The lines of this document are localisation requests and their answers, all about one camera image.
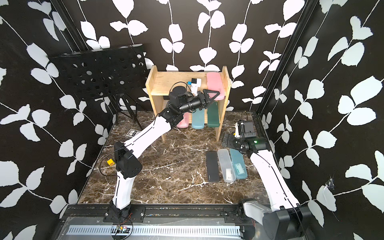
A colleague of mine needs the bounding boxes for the black perforated music stand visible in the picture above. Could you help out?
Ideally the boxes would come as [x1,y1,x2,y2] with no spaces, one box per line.
[49,44,149,123]

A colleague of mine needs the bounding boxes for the white slotted vent strip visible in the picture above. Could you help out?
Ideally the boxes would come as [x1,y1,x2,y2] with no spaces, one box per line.
[66,225,242,237]

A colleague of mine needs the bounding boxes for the dark green pencil case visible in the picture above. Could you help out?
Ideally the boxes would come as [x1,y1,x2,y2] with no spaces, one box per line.
[207,101,220,128]

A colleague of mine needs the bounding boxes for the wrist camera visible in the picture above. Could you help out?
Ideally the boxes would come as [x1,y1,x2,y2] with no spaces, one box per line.
[234,120,257,139]
[187,78,202,96]

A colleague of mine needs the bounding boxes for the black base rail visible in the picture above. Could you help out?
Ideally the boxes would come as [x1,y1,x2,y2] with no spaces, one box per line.
[63,204,252,225]

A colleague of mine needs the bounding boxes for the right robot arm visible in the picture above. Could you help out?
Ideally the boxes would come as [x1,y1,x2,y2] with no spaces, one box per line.
[222,133,313,240]

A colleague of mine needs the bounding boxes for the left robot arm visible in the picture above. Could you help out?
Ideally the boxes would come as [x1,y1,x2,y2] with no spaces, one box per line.
[109,86,220,221]

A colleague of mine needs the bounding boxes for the small yellow block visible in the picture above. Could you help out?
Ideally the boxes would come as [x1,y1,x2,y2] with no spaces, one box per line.
[107,159,116,166]

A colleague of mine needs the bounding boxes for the light blue pencil case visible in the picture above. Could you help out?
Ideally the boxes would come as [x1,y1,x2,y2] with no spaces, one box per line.
[230,149,248,180]

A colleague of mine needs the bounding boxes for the dark grey pencil case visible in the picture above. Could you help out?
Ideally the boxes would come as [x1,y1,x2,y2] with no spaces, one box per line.
[206,151,220,183]

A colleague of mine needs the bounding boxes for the small circuit board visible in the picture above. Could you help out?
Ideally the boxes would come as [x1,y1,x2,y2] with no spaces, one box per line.
[114,226,132,236]

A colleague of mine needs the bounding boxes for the playing card box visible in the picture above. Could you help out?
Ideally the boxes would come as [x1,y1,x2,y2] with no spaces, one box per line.
[126,129,141,138]

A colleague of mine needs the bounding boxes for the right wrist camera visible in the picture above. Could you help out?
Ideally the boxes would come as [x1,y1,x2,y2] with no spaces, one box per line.
[234,120,257,139]

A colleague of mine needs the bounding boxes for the teal pencil case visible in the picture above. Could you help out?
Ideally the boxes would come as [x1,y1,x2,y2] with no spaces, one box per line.
[192,109,205,130]

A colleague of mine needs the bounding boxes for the frosted white pencil case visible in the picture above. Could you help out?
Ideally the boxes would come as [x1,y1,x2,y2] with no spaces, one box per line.
[217,149,236,183]

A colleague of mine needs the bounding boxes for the small pink pencil case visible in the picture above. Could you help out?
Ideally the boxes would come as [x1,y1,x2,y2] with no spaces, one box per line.
[177,113,190,129]

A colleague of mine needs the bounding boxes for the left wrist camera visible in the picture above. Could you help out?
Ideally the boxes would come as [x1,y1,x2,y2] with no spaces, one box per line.
[187,78,202,96]

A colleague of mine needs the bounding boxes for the wooden two-tier shelf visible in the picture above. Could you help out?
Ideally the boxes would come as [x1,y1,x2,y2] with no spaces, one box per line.
[146,66,232,141]

